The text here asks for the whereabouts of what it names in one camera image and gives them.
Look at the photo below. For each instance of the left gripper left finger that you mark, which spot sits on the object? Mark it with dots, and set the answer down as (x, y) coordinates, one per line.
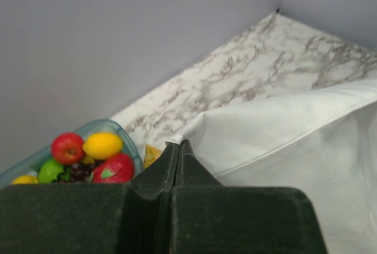
(128, 217)

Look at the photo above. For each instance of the red apple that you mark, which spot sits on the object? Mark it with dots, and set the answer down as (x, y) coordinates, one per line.
(67, 148)

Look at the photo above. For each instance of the orange fruit back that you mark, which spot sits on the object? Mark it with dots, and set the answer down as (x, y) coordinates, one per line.
(26, 179)

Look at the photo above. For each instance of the white shirt garment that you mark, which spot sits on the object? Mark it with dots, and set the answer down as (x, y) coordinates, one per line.
(322, 142)

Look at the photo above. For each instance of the green apple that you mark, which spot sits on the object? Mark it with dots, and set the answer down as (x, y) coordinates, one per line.
(52, 171)

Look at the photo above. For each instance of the yellow lemon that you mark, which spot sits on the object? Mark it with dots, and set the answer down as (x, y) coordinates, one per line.
(102, 145)

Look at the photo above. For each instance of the yellow Lays chip bag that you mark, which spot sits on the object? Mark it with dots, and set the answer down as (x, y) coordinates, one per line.
(151, 155)

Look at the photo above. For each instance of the dark purple grapes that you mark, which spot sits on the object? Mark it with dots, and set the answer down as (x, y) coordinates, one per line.
(77, 173)

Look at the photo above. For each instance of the teal fruit basket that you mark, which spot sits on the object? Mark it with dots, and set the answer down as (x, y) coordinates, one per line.
(32, 164)

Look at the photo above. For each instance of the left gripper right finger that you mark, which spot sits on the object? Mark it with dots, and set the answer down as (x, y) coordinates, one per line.
(200, 215)

